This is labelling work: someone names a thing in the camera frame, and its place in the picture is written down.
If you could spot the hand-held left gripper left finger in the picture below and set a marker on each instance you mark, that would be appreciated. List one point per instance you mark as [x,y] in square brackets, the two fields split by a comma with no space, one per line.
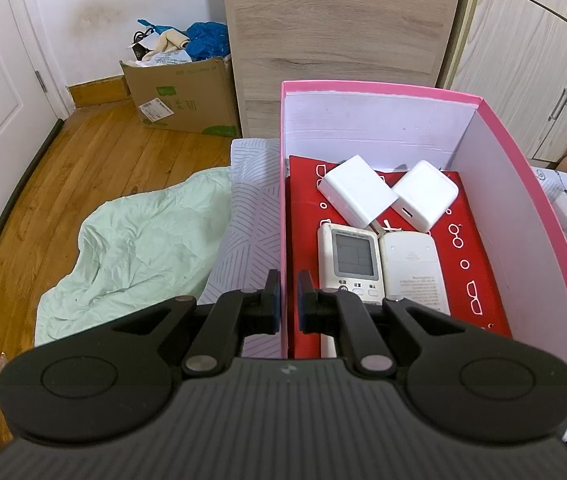
[272,310]

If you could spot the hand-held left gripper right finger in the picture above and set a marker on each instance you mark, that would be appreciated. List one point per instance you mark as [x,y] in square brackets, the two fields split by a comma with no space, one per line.
[304,306]

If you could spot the pink cardboard box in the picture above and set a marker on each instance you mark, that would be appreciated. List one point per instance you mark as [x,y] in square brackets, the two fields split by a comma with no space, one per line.
[513,185]

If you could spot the cream remote control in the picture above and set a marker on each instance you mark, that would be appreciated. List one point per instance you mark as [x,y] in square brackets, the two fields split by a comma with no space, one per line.
[408,265]

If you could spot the white square charger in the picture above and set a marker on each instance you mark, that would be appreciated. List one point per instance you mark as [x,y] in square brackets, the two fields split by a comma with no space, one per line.
[358,190]

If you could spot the white cube charger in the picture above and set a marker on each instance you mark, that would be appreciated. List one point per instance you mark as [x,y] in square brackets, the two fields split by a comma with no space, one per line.
[426,195]

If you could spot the white remote with screen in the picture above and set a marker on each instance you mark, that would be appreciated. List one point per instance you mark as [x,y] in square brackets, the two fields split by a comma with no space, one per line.
[348,250]

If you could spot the red glasses-print cloth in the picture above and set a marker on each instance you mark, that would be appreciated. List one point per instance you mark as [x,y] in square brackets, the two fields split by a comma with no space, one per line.
[468,240]

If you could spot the light green cloth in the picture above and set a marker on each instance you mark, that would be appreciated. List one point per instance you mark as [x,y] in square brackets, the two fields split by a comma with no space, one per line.
[138,250]

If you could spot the light wood wardrobe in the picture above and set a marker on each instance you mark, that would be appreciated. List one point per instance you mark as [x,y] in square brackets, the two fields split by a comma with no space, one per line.
[523,45]

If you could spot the large cardboard box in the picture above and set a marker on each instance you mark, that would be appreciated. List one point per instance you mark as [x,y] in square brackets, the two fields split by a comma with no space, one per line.
[188,95]

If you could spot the blue plastic bag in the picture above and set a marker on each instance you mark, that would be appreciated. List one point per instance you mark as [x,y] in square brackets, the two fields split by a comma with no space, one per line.
[208,37]

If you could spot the grey-brown wooden cabinet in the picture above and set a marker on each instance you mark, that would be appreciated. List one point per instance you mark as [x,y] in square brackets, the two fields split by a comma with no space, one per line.
[338,25]

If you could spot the black door draft stopper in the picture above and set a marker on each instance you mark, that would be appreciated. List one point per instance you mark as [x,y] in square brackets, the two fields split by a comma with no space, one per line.
[18,185]

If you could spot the beige cloth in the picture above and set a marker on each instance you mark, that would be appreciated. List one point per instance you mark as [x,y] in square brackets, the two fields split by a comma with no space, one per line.
[166,44]

